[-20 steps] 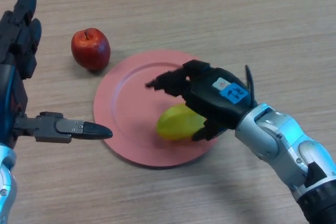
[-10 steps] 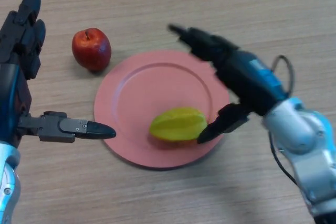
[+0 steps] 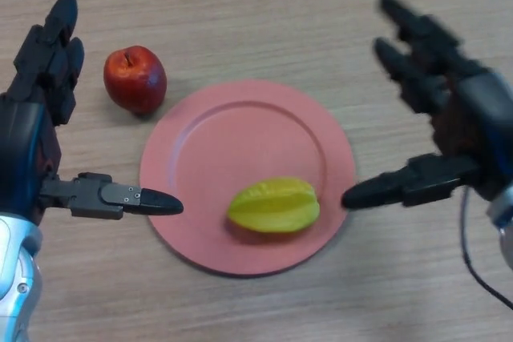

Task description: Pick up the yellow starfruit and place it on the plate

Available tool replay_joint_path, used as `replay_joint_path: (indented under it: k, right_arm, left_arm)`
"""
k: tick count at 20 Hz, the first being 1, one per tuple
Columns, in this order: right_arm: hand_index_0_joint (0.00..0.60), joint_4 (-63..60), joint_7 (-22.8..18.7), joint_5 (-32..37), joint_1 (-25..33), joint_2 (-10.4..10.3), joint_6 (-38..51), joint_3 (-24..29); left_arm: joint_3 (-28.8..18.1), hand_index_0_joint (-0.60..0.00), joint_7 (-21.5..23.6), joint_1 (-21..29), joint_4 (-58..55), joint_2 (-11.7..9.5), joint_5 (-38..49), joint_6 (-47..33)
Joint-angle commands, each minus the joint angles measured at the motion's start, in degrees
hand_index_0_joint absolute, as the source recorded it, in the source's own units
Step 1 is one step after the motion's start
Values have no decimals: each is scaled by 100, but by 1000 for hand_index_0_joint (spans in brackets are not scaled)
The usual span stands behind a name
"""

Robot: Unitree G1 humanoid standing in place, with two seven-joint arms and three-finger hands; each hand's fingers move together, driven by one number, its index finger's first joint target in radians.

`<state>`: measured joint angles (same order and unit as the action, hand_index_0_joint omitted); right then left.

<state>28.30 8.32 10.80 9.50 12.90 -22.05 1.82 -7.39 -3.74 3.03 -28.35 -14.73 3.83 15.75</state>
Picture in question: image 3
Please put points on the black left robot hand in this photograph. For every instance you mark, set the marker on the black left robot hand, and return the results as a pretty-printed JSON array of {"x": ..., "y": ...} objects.
[{"x": 24, "y": 138}]

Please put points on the red apple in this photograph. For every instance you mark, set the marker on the red apple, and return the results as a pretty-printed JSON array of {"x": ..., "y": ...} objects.
[{"x": 134, "y": 79}]

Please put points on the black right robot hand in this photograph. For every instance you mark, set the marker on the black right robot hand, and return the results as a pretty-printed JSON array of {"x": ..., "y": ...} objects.
[{"x": 481, "y": 117}]

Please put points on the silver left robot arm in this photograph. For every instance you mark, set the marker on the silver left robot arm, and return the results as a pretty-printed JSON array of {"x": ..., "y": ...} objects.
[{"x": 16, "y": 278}]

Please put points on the pink round plate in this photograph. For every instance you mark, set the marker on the pink round plate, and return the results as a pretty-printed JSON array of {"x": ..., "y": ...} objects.
[{"x": 248, "y": 142}]

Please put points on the yellow starfruit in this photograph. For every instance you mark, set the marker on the yellow starfruit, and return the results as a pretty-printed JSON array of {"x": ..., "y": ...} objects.
[{"x": 272, "y": 208}]

